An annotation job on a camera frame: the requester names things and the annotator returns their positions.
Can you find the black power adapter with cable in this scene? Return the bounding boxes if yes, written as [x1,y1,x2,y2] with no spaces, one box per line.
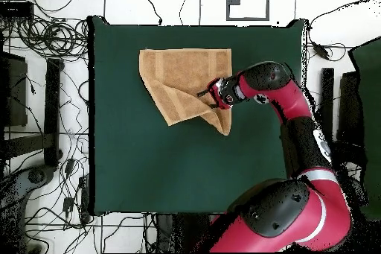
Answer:
[311,42,331,60]

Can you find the flat black device box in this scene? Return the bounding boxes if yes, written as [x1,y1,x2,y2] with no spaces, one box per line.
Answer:
[0,1,34,19]

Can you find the black stand bar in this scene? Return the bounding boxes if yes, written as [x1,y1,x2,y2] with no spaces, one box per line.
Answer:
[43,57,64,168]
[318,67,335,145]

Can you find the small black power adapter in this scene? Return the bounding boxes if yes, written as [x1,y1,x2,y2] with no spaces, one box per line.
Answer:
[64,158,76,175]
[63,196,74,214]

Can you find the pedestal leg with round foot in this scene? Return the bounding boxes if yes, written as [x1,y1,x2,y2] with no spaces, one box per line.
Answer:
[0,165,56,253]

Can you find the large black box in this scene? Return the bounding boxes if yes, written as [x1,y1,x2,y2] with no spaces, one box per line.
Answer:
[0,51,28,127]
[337,70,367,147]

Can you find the long black cable with plug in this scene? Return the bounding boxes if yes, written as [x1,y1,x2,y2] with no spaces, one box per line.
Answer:
[135,0,164,26]

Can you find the dark green table cloth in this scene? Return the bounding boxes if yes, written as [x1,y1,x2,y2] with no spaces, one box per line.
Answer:
[87,15,309,216]

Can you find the black cable coil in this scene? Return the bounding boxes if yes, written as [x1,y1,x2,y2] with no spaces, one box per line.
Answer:
[16,16,90,58]

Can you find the grey floor frame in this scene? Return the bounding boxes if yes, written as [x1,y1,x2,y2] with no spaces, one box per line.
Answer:
[225,0,271,22]

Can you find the orange terry towel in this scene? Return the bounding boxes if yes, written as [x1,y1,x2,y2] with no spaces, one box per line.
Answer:
[138,48,233,136]

